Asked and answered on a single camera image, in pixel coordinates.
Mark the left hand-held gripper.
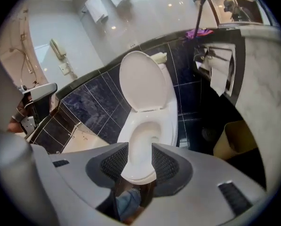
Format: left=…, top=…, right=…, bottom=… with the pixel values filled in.
left=15, top=83, right=58, bottom=136

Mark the chrome tub faucet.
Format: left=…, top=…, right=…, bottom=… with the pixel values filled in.
left=69, top=121, right=83, bottom=139

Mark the person's left leg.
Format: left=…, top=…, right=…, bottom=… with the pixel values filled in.
left=115, top=188, right=142, bottom=221

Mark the cream rolled mat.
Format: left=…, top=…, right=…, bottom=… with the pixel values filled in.
left=150, top=51, right=168, bottom=65

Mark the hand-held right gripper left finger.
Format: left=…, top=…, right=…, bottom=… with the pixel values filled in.
left=0, top=130, right=129, bottom=226

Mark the chrome shower hose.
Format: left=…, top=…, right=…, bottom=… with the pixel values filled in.
left=19, top=45, right=37, bottom=75

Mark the purple cloth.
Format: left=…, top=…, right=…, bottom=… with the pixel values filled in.
left=185, top=28, right=214, bottom=39

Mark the white bathtub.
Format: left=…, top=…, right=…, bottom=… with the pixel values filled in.
left=28, top=122, right=111, bottom=154

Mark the white wall socket plate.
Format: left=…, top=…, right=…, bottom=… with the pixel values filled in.
left=58, top=63, right=72, bottom=76

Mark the coiled telephone cord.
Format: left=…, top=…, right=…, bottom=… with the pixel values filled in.
left=64, top=56, right=78, bottom=79

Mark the black tripod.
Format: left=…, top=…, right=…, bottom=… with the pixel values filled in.
left=193, top=0, right=217, bottom=40

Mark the beige wall telephone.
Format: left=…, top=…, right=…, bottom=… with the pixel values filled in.
left=49, top=38, right=67, bottom=61

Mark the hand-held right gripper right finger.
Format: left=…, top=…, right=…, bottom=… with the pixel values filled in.
left=130, top=143, right=268, bottom=226

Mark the beige waste bin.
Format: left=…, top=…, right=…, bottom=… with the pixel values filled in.
left=212, top=120, right=259, bottom=161

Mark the person's left hand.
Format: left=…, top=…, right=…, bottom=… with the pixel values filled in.
left=16, top=99, right=33, bottom=115

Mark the chrome toilet paper holder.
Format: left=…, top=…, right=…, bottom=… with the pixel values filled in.
left=193, top=43, right=238, bottom=97

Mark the white toilet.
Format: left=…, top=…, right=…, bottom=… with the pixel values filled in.
left=117, top=50, right=179, bottom=185
left=117, top=120, right=164, bottom=185

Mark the person's left forearm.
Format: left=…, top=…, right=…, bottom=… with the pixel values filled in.
left=8, top=120, right=24, bottom=134

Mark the marble vanity counter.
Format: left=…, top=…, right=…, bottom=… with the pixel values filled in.
left=185, top=24, right=281, bottom=191

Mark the white toilet lid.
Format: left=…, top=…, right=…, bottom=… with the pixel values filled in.
left=119, top=50, right=168, bottom=113

